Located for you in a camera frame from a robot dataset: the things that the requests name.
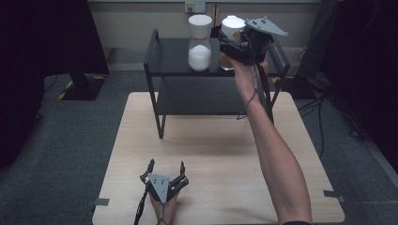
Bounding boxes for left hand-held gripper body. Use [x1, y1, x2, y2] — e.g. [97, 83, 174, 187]
[139, 172, 190, 205]

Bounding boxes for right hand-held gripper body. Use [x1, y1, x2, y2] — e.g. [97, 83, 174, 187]
[218, 16, 289, 67]

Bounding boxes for brown spice jar spout lid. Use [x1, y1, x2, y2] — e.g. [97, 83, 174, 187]
[219, 15, 248, 71]

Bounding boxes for white powder jar lid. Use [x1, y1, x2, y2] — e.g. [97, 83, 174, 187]
[187, 14, 213, 72]

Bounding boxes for black two-tier shelf rack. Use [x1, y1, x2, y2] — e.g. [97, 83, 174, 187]
[143, 28, 291, 140]

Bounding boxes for person's left hand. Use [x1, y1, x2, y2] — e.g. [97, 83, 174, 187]
[149, 191, 180, 225]

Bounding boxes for person's right hand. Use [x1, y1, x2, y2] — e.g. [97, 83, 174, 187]
[233, 57, 270, 95]

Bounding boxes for black chair back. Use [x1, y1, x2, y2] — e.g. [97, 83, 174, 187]
[211, 23, 223, 39]

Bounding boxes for black stand base striped tape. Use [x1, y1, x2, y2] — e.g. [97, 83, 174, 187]
[271, 74, 317, 100]
[57, 73, 107, 101]

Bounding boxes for gray tape strip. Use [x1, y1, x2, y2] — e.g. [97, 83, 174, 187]
[85, 198, 111, 207]
[323, 189, 347, 203]

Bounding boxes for gray upright panel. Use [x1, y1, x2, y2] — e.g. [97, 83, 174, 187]
[297, 0, 341, 80]

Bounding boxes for dark curtain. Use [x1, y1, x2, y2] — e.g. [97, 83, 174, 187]
[322, 0, 398, 173]
[0, 0, 110, 170]

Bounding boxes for thin gray cable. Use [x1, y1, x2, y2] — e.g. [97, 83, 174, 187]
[236, 60, 260, 121]

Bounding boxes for white wall socket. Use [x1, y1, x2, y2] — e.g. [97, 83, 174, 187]
[184, 0, 207, 14]

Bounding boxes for black floor cables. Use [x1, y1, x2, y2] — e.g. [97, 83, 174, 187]
[297, 90, 370, 159]

